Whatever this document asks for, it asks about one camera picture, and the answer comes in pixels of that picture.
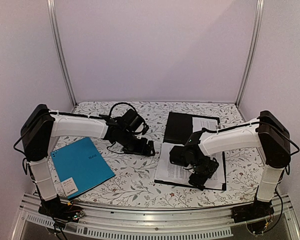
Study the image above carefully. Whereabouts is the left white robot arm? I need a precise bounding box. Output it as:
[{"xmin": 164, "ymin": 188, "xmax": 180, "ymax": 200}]
[{"xmin": 13, "ymin": 104, "xmax": 155, "ymax": 217}]

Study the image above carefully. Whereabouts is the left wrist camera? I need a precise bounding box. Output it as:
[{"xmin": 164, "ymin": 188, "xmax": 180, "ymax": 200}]
[{"xmin": 122, "ymin": 109, "xmax": 149, "ymax": 135}]

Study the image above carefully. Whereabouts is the printed paper sheet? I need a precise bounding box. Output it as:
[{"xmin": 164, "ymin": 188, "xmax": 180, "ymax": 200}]
[
  {"xmin": 154, "ymin": 142, "xmax": 227, "ymax": 191},
  {"xmin": 192, "ymin": 117, "xmax": 219, "ymax": 132}
]

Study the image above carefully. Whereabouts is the floral tablecloth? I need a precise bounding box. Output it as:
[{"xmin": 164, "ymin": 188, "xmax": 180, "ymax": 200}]
[{"xmin": 78, "ymin": 101, "xmax": 263, "ymax": 208}]

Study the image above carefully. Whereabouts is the blue folder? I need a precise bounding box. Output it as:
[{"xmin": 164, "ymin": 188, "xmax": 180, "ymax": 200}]
[{"xmin": 50, "ymin": 137, "xmax": 115, "ymax": 200}]

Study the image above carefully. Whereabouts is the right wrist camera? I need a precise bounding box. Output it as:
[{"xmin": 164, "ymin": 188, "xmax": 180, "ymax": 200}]
[{"xmin": 169, "ymin": 145, "xmax": 197, "ymax": 167}]

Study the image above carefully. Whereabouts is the front aluminium rail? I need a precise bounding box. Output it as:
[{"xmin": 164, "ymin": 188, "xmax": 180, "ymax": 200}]
[{"xmin": 11, "ymin": 193, "xmax": 300, "ymax": 240}]

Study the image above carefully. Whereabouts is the left aluminium frame post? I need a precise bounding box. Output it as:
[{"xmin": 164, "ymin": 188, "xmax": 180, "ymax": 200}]
[{"xmin": 46, "ymin": 0, "xmax": 77, "ymax": 107}]

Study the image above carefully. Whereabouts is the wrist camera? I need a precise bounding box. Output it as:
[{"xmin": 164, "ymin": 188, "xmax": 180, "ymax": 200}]
[
  {"xmin": 122, "ymin": 109, "xmax": 149, "ymax": 135},
  {"xmin": 169, "ymin": 145, "xmax": 197, "ymax": 167}
]

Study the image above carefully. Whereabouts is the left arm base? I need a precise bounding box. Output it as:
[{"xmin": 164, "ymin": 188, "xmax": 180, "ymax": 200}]
[{"xmin": 38, "ymin": 196, "xmax": 85, "ymax": 223}]

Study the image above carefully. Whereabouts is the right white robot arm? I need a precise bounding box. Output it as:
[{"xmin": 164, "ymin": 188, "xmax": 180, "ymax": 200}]
[{"xmin": 184, "ymin": 110, "xmax": 300, "ymax": 218}]

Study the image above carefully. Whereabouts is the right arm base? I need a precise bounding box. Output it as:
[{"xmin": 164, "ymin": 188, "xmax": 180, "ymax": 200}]
[{"xmin": 231, "ymin": 200, "xmax": 274, "ymax": 235}]

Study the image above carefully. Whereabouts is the right aluminium frame post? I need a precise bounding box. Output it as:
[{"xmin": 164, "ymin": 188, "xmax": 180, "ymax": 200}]
[{"xmin": 235, "ymin": 0, "xmax": 265, "ymax": 108}]

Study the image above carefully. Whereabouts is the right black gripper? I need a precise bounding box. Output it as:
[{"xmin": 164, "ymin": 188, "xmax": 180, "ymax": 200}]
[{"xmin": 189, "ymin": 158, "xmax": 219, "ymax": 191}]

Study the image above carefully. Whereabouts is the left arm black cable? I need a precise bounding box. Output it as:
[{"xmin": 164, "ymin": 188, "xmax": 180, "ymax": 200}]
[{"xmin": 109, "ymin": 101, "xmax": 137, "ymax": 121}]

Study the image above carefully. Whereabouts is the black clip folder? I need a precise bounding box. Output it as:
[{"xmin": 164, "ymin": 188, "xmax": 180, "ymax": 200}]
[{"xmin": 154, "ymin": 111, "xmax": 227, "ymax": 192}]

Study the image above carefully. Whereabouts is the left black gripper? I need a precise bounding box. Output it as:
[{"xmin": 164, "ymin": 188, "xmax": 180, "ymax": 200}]
[{"xmin": 119, "ymin": 129, "xmax": 156, "ymax": 157}]

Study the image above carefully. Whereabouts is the aluminium frame post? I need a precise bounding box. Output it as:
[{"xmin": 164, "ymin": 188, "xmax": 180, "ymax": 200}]
[
  {"xmin": 235, "ymin": 0, "xmax": 265, "ymax": 108},
  {"xmin": 46, "ymin": 0, "xmax": 77, "ymax": 107}
]

